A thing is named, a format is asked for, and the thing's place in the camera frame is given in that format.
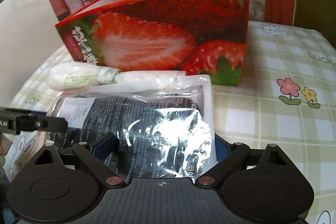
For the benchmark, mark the red strawberry cardboard box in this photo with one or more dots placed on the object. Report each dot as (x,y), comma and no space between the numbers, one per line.
(157,29)

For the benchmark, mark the clear bag with black cloth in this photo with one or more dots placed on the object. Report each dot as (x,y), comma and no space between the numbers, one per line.
(157,121)

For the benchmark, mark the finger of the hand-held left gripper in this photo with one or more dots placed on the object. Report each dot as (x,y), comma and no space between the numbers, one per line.
(44,123)

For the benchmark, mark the green checked tablecloth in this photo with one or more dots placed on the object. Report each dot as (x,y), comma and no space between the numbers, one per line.
(275,121)

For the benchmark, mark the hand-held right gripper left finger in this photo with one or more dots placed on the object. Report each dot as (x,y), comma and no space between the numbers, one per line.
(103,146)

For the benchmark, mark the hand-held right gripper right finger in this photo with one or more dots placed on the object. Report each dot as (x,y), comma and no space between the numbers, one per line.
(223,151)

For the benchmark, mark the white plastic packet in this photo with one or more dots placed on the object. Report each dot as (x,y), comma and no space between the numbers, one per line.
(149,78)

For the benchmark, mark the white green wrapped roll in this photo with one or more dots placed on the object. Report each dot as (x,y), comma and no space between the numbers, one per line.
(76,77)

